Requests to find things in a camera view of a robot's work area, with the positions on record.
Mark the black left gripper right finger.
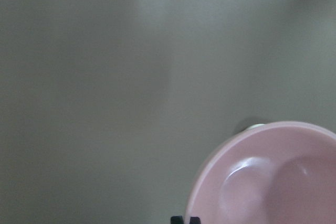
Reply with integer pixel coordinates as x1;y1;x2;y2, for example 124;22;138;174
189;216;201;224

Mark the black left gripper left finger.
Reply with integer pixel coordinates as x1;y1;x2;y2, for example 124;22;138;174
170;216;184;224

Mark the small pink bowl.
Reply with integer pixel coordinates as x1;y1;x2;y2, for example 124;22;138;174
184;122;335;223

